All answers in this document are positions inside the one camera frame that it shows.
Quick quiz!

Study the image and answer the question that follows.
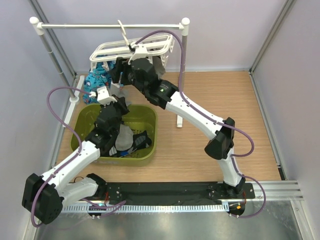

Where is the white clip sock hanger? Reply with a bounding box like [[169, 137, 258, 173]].
[[89, 21, 175, 74]]

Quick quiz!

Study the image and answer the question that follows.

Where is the aluminium slotted rail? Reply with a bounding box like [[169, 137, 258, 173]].
[[61, 202, 229, 214]]

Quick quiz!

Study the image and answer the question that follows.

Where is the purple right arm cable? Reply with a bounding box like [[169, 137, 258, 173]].
[[131, 29, 255, 158]]

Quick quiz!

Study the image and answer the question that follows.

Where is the blue shark pattern sock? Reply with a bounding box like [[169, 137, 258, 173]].
[[82, 69, 101, 104]]

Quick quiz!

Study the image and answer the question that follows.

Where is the grey striped sock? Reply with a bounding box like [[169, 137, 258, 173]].
[[152, 56, 166, 78], [109, 82, 132, 106]]

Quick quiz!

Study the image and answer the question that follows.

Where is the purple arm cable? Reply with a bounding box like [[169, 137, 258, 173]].
[[131, 29, 255, 158], [31, 86, 97, 228]]

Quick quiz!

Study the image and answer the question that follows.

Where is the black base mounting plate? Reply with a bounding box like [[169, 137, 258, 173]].
[[93, 181, 256, 206]]

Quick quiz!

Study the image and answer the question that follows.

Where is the black patterned sock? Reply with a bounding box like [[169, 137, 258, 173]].
[[107, 131, 152, 158]]

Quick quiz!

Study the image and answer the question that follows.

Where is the green plastic basket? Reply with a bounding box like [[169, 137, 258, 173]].
[[74, 104, 158, 167]]

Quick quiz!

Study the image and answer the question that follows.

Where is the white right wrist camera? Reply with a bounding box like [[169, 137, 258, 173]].
[[129, 44, 148, 63]]

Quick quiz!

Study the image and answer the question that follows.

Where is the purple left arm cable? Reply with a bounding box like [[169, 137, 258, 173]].
[[31, 86, 97, 228]]

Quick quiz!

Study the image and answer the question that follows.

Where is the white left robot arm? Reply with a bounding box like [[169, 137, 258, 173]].
[[22, 97, 129, 228]]

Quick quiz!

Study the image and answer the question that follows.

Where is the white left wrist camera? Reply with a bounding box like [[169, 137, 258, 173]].
[[89, 86, 117, 106]]

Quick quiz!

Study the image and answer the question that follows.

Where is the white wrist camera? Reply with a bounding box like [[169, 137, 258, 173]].
[[89, 86, 117, 106], [129, 44, 148, 63]]

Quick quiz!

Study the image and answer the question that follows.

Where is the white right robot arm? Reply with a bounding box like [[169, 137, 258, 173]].
[[110, 57, 244, 198]]

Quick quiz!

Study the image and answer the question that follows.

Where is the white metal drying rack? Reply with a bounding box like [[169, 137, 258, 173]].
[[29, 16, 190, 124]]

